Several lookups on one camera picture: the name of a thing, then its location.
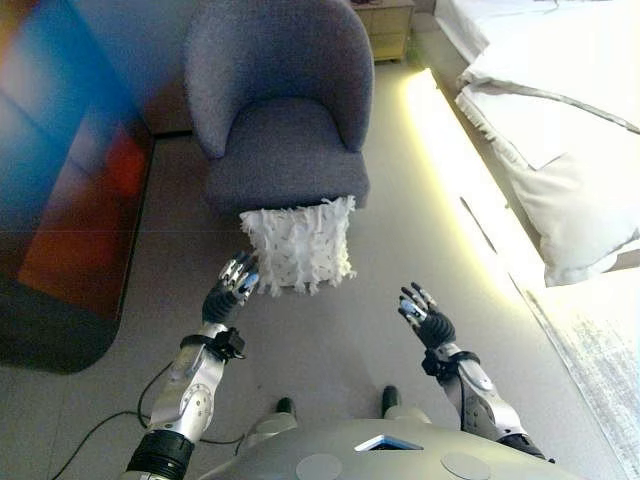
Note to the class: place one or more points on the white fringed cushion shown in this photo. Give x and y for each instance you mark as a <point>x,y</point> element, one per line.
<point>300,245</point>

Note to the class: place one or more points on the robot right leg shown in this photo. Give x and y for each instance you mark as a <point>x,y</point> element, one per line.
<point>395,400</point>

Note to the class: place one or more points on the white duvet with grey trim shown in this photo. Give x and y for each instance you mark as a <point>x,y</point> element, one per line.
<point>575,210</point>

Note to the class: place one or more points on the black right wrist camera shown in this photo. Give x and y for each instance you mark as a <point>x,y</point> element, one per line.
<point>430,362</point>

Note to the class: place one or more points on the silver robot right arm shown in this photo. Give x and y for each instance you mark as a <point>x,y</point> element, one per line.
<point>480,395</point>

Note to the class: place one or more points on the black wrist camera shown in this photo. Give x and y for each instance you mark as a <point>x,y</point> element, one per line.
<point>232,342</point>
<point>430,362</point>

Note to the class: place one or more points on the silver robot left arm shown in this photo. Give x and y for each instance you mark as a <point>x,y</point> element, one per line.
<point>192,395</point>

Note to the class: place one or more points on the pale grey floor rug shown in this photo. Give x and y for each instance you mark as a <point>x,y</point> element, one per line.
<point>600,360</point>

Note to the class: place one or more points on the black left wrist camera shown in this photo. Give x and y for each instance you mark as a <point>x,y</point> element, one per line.
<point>232,342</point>

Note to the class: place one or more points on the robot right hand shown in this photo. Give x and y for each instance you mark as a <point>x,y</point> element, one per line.
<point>435,327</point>

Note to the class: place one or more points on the grey robot torso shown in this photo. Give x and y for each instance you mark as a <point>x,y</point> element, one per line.
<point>390,460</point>

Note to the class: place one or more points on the robot left leg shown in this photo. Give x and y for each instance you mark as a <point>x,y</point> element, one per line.
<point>272,427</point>

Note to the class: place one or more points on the robot leg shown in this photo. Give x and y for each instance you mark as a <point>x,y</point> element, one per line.
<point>395,400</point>
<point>272,427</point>

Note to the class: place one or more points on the light wooden nightstand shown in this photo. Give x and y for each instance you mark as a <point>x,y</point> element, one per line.
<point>387,25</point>

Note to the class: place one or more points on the dark floor rug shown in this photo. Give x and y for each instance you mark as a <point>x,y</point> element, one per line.
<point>60,330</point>

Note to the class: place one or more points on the grey fabric armchair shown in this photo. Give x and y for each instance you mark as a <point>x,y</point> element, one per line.
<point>280,150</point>

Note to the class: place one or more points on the bed with white sheet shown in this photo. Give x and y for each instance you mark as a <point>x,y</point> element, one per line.
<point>550,30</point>

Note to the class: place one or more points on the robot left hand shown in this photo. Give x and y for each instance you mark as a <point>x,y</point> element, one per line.
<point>220,305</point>

